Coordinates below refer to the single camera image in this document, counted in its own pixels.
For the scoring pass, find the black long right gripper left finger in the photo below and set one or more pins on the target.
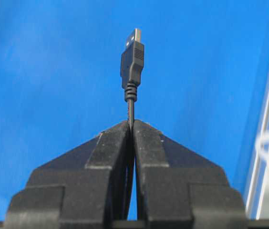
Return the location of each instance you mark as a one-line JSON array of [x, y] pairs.
[[85, 188]]

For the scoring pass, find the black right-side right gripper right finger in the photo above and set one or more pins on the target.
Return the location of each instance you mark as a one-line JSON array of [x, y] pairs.
[[179, 189]]

